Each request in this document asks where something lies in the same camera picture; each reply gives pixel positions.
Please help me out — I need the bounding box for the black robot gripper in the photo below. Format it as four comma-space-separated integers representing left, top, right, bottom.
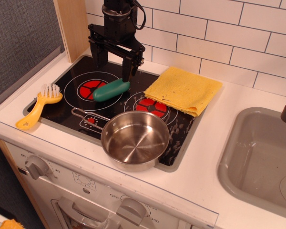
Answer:
88, 0, 145, 82

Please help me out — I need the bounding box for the green toy cucumber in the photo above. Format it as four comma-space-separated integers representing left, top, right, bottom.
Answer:
93, 79, 130, 102

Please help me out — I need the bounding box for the stainless steel pot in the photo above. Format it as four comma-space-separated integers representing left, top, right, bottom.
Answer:
71, 108, 170, 172

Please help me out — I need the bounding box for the black toy stovetop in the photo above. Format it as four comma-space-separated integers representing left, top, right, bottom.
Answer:
39, 55, 202, 172

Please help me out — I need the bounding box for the yellow dish brush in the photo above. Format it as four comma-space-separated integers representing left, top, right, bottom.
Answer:
16, 84, 63, 130

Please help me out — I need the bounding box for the yellow folded cloth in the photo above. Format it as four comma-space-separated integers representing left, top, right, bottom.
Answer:
144, 67, 222, 117

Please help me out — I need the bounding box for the grey left oven knob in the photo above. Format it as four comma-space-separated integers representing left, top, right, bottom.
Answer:
25, 156, 49, 180

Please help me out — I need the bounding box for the grey oven knob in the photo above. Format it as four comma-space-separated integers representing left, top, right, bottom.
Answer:
25, 156, 49, 180
116, 198, 147, 226

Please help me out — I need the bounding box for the white toy oven front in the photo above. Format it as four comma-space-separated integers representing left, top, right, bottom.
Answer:
6, 144, 218, 229

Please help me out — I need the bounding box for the grey right oven knob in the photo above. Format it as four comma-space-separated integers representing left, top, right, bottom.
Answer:
116, 198, 147, 226

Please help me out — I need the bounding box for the grey sink basin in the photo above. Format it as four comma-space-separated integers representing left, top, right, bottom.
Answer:
218, 107, 286, 218

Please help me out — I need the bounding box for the yellow orange object bottom corner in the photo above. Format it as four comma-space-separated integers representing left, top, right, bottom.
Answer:
0, 219, 24, 229

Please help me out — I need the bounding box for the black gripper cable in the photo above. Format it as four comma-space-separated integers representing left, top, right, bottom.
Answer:
130, 0, 146, 31

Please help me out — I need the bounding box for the wooden side post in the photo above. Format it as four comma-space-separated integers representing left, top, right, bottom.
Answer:
53, 0, 90, 63

